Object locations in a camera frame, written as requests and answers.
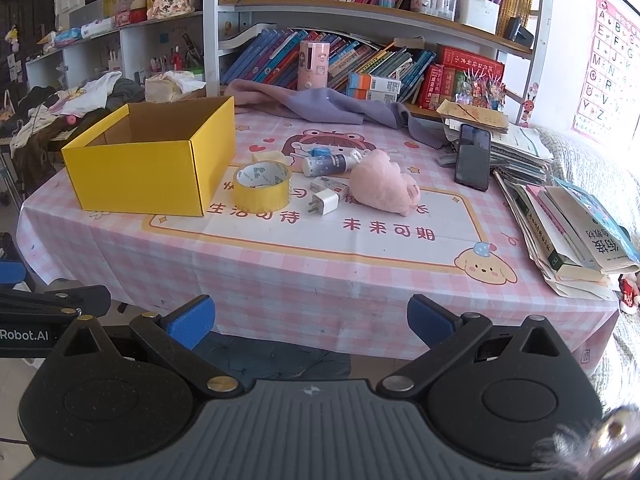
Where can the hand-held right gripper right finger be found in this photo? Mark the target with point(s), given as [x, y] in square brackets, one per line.
[425, 319]

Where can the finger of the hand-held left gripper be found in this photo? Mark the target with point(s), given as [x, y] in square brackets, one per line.
[12, 275]

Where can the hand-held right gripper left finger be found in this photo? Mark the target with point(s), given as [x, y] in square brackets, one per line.
[192, 320]

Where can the clear yellow tape roll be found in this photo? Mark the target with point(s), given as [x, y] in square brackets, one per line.
[245, 200]

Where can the pink plush toy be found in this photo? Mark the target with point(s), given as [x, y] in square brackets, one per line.
[380, 185]

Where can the yellow cardboard box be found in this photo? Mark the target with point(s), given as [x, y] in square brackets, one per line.
[140, 180]

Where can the white charger plug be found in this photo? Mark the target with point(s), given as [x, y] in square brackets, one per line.
[327, 205]

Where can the beige rectangular block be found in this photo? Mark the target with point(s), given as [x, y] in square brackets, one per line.
[270, 156]

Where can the white blue spray bottle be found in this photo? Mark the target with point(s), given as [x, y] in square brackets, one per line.
[325, 164]

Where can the dark blue cloth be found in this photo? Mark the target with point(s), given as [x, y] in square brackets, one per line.
[280, 360]

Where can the pile of textbooks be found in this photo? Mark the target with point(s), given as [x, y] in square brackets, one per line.
[565, 240]

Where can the small clear plastic case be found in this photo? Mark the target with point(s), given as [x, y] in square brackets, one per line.
[334, 185]

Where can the black smartphone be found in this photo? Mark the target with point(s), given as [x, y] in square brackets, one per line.
[472, 160]

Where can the pile of workbooks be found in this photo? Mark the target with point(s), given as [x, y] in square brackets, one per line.
[520, 152]

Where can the grey fluffy fabric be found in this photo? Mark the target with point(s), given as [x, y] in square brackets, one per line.
[575, 440]

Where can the pile of clothes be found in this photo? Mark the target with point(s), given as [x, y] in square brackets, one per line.
[90, 95]

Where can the red white small toy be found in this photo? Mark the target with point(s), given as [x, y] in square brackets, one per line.
[629, 292]

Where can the brown paper envelope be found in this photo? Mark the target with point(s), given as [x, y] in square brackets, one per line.
[475, 115]

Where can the orange white small box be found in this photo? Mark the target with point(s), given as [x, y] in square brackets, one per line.
[370, 96]
[377, 81]

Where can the red book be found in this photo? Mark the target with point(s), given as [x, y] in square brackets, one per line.
[431, 87]

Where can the colourful sticker pack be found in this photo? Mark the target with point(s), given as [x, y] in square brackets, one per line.
[482, 91]

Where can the purple cloth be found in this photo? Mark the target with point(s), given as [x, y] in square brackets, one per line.
[320, 105]

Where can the white shelf unit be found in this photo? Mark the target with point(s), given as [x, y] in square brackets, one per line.
[135, 45]

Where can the thick red dictionary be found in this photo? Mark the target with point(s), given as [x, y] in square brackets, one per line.
[470, 60]

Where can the pink tumbler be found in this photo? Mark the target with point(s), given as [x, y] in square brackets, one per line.
[314, 67]

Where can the row of colourful slanted books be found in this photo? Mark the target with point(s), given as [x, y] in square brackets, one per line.
[270, 55]

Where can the black small device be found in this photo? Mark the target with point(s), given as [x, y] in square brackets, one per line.
[517, 30]

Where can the white storage bin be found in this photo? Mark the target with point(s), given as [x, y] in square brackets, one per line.
[477, 12]

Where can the wooden metal bookshelf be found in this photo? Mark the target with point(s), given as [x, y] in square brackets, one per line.
[350, 10]

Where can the alphabet wall poster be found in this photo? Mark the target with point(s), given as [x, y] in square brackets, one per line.
[607, 70]

